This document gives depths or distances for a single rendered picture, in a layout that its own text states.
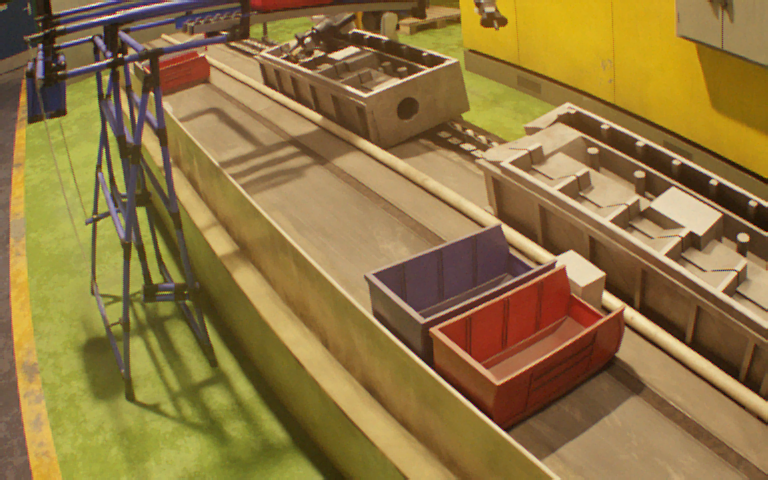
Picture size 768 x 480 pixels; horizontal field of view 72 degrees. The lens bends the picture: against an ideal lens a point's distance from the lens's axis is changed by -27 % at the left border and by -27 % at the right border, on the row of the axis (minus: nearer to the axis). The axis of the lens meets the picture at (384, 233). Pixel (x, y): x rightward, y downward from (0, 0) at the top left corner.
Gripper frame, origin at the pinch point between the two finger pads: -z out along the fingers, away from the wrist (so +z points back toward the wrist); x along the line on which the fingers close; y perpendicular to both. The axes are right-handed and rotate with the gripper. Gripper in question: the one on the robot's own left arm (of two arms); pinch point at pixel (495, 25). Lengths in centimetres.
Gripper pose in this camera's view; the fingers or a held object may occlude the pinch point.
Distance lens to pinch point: 288.5
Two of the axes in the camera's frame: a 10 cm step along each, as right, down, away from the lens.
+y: -1.7, -6.8, -7.1
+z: -0.3, -7.2, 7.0
